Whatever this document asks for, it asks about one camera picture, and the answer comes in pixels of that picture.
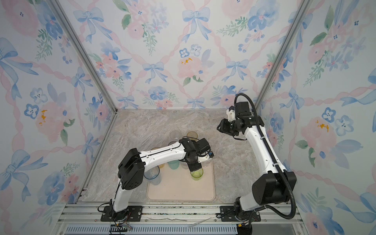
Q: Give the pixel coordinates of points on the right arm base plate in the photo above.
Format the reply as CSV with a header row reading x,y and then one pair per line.
x,y
230,214

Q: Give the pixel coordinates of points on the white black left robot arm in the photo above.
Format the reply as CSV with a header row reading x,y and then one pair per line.
x,y
133,166

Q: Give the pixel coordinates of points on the clear faceted small glass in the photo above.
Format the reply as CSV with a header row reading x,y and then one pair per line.
x,y
206,163

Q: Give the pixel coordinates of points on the teal textured plastic glass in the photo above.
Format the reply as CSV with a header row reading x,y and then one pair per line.
x,y
174,164

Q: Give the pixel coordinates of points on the beige rectangular tray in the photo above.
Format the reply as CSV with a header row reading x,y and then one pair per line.
x,y
179,185

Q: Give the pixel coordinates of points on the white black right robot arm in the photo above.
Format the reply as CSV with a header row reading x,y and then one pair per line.
x,y
274,188

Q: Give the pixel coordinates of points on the frosted clear glass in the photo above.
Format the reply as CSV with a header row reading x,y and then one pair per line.
x,y
184,165

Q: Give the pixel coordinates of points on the tall blue plastic glass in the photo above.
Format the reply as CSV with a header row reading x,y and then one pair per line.
x,y
153,176

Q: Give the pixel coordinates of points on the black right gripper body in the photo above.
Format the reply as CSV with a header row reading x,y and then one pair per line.
x,y
230,128

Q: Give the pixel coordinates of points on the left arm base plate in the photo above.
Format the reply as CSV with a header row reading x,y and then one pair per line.
x,y
131,214

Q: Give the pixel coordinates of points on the aluminium frame rail front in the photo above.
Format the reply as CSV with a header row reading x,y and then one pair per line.
x,y
172,219

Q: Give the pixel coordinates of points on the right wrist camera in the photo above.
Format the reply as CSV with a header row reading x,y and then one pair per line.
x,y
240,110

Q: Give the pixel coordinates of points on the small green glass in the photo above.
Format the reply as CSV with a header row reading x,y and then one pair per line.
x,y
197,175

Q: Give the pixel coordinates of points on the small amber glass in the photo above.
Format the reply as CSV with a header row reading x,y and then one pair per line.
x,y
192,135

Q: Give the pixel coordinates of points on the clear stemmed glass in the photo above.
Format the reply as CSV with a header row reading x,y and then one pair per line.
x,y
175,135

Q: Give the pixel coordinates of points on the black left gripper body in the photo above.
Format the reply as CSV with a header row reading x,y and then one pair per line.
x,y
195,165

